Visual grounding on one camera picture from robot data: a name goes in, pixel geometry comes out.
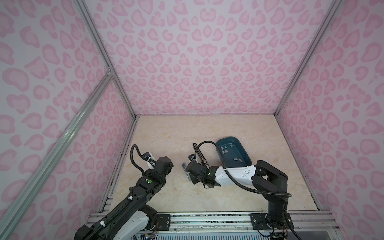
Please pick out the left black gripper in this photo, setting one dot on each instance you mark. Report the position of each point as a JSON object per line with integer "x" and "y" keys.
{"x": 171, "y": 164}

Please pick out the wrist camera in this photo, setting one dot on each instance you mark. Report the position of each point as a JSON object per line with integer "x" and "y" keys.
{"x": 192, "y": 158}
{"x": 149, "y": 158}

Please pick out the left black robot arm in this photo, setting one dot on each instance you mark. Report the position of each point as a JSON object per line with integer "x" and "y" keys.
{"x": 132, "y": 214}

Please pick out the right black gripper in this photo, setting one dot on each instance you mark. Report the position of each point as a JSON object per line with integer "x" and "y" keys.
{"x": 192, "y": 179}

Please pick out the aluminium frame strut left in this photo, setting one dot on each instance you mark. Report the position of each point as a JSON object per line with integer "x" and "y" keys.
{"x": 21, "y": 204}

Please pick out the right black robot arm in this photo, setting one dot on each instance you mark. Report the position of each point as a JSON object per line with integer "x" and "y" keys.
{"x": 262, "y": 178}

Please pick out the black stapler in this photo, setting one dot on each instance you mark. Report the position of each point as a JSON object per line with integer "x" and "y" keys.
{"x": 201, "y": 156}

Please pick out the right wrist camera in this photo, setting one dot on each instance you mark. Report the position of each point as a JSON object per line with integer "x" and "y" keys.
{"x": 192, "y": 158}

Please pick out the teal plastic tray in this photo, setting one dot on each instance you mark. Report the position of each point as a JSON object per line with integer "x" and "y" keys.
{"x": 228, "y": 159}

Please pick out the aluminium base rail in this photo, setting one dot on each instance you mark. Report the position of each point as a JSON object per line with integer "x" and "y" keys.
{"x": 305, "y": 225}

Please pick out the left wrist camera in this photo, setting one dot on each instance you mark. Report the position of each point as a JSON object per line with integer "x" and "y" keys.
{"x": 149, "y": 158}

